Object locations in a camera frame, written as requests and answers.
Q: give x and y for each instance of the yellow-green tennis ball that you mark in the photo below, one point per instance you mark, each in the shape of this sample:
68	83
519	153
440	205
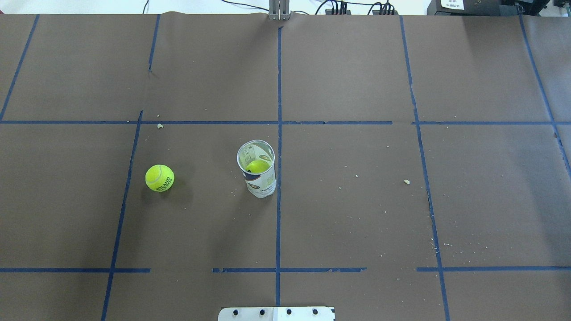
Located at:
159	178

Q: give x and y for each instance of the tennis ball inside can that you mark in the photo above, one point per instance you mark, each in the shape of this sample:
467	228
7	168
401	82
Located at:
258	166

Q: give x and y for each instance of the clear plastic ball can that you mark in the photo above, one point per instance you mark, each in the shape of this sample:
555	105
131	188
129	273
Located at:
260	185

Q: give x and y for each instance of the white metal plate with holes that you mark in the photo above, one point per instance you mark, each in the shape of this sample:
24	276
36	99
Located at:
294	313

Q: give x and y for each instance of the black power strip left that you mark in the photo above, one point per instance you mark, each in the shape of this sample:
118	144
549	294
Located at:
338	7

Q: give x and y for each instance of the black power strip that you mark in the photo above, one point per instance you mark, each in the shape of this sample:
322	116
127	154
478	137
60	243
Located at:
382	9
338	7

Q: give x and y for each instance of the black power strip right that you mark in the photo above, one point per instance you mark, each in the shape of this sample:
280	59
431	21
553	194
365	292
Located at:
382	9

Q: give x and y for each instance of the black equipment box with label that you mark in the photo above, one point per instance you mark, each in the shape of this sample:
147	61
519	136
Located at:
485	7

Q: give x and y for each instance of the grey metal post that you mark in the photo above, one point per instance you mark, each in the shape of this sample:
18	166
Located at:
279	10

